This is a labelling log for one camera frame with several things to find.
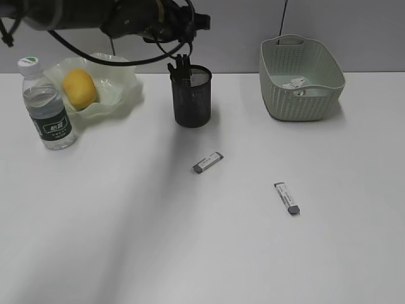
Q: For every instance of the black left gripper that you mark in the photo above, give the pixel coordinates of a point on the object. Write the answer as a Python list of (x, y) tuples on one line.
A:
[(176, 23)]

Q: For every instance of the black marker pen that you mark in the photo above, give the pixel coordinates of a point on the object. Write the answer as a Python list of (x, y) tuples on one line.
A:
[(186, 67), (179, 67), (173, 72)]

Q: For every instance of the yellow mango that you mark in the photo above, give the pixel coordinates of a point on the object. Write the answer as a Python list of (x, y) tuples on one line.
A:
[(80, 89)]

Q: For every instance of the white waste paper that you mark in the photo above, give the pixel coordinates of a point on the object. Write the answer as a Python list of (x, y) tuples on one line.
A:
[(296, 85)]

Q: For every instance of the white grey eraser top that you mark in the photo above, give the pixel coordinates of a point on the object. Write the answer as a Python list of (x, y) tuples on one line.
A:
[(207, 162)]

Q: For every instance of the white grey eraser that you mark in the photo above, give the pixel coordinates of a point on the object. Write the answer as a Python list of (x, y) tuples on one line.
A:
[(207, 162), (287, 199)]

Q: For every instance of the clear water bottle green label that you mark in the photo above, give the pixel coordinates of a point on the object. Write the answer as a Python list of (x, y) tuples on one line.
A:
[(45, 106)]

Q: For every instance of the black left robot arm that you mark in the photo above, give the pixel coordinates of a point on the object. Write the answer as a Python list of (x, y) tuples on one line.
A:
[(116, 19)]

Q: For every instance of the black mesh pen holder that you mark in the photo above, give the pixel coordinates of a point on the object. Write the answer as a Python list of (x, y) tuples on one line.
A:
[(192, 103)]

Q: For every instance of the pale green wavy plate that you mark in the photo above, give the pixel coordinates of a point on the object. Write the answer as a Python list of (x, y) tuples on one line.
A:
[(118, 88)]

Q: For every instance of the pale green plastic basket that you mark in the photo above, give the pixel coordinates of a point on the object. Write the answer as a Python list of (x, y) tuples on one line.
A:
[(291, 56)]

